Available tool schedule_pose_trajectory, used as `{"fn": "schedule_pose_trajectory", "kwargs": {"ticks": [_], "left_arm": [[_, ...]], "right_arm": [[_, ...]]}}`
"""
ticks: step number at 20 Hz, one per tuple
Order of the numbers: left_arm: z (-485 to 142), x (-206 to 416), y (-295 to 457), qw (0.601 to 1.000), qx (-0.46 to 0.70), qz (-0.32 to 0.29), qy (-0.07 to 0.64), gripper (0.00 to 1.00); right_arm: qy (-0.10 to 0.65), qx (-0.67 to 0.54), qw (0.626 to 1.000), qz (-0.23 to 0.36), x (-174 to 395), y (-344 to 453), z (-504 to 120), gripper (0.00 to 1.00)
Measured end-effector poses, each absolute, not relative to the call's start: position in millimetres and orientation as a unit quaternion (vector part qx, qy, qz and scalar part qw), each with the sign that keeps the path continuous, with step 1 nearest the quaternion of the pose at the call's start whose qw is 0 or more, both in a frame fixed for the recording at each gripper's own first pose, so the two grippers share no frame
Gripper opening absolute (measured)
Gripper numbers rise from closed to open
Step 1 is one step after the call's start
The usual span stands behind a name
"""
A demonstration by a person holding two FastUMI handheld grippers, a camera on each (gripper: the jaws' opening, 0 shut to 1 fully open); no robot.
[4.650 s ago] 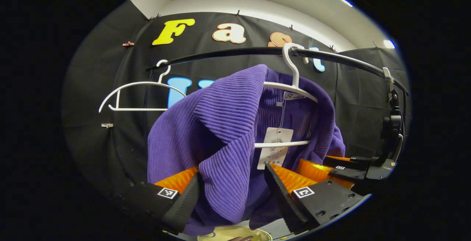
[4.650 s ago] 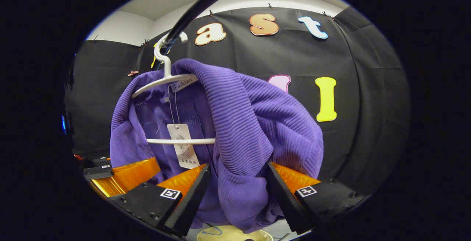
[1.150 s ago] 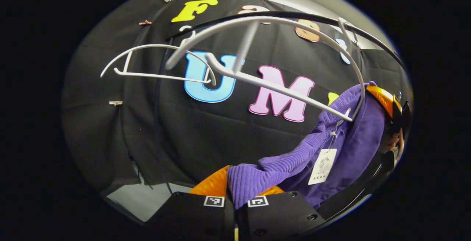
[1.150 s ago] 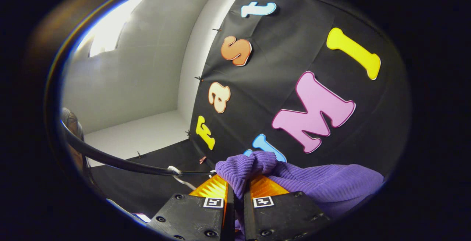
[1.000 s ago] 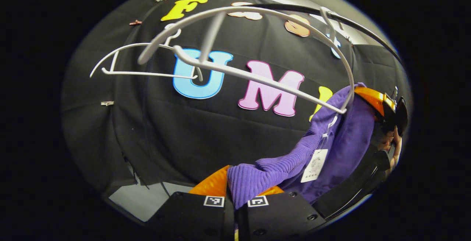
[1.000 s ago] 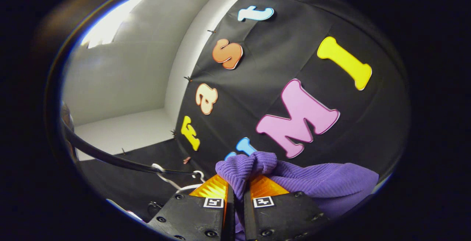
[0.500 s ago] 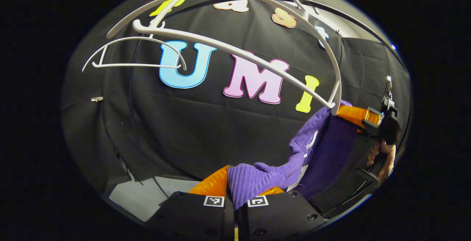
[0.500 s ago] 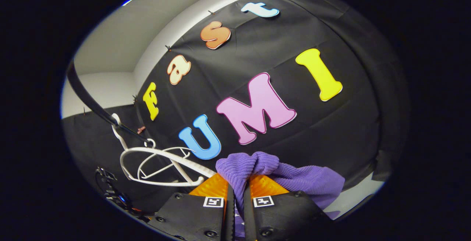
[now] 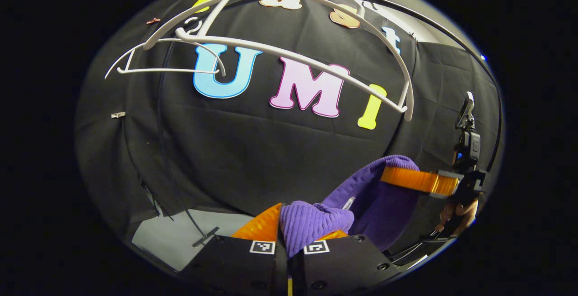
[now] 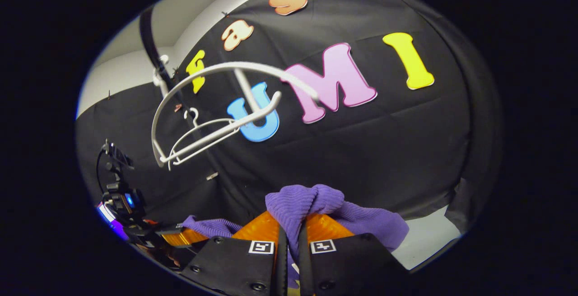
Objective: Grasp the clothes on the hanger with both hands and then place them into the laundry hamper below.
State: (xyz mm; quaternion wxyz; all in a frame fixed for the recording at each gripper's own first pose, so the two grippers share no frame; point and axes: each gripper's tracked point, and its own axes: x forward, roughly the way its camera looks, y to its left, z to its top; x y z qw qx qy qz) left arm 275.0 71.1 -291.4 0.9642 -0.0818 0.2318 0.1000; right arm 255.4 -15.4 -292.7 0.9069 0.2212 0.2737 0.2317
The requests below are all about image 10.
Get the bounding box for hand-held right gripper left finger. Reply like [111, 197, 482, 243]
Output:
[180, 210, 289, 296]

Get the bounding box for black clothes rack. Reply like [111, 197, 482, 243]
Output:
[138, 6, 213, 170]

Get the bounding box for purple ribbed jacket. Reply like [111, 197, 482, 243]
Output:
[181, 184, 410, 296]

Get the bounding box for white plastic hanger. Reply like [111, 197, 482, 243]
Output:
[151, 61, 321, 168]
[168, 108, 240, 170]

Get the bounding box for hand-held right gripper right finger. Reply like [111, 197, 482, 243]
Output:
[298, 213, 411, 296]

